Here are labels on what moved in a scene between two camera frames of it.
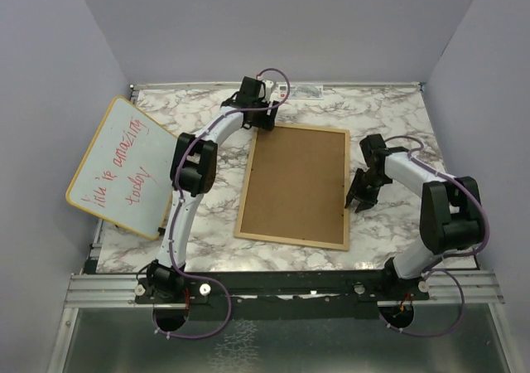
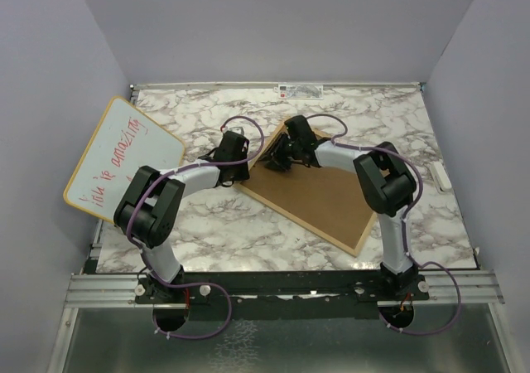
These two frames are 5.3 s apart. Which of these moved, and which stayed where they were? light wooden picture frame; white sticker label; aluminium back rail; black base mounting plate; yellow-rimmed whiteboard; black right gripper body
Moved: black right gripper body; light wooden picture frame
Stayed: white sticker label; aluminium back rail; black base mounting plate; yellow-rimmed whiteboard
